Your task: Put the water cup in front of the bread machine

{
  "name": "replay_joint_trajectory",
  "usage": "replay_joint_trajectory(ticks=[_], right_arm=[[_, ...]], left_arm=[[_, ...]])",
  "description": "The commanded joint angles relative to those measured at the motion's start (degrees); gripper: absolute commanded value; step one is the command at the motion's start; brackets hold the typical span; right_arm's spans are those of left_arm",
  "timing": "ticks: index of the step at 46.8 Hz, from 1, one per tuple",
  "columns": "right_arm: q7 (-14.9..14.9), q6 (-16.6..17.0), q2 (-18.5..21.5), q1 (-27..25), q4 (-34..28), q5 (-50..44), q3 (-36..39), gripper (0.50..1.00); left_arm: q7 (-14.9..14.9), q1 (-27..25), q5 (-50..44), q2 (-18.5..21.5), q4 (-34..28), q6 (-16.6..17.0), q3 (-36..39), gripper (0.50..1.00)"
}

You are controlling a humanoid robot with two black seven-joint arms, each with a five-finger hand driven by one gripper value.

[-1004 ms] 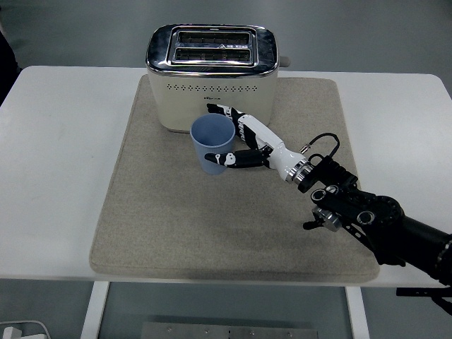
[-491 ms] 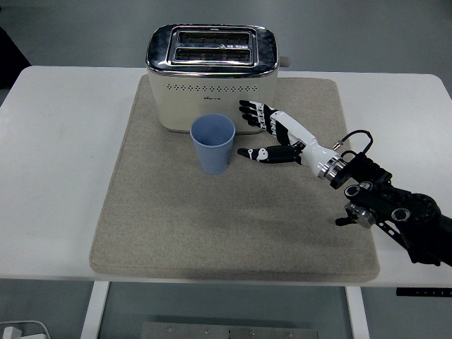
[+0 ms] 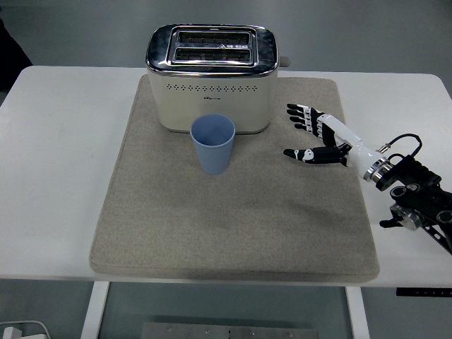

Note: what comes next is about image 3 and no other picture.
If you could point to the white power box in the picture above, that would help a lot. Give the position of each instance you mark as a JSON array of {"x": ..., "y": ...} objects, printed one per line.
[{"x": 31, "y": 330}]

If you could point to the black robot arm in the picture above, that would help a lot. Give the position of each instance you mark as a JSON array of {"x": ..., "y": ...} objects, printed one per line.
[{"x": 420, "y": 183}]

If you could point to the cream two-slot toaster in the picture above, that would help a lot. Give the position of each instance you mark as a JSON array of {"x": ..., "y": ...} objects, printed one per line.
[{"x": 212, "y": 102}]

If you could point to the beige felt table mat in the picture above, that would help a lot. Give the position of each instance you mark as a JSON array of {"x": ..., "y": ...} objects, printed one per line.
[{"x": 212, "y": 219}]

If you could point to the light blue ribbed cup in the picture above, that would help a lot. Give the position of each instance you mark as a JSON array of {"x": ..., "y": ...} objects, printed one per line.
[{"x": 213, "y": 159}]

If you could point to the white table leg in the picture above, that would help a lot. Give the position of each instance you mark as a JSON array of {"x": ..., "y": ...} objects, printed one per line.
[
  {"x": 94, "y": 310},
  {"x": 357, "y": 314}
]

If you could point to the person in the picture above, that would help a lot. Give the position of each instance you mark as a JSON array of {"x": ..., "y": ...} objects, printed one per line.
[{"x": 10, "y": 56}]

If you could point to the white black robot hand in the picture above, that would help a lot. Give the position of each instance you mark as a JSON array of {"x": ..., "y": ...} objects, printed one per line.
[{"x": 360, "y": 155}]

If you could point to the grey metal plate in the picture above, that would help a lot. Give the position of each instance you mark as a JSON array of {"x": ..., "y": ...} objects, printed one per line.
[{"x": 229, "y": 332}]

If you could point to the black table control panel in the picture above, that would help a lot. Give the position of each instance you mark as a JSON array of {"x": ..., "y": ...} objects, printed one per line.
[{"x": 423, "y": 292}]

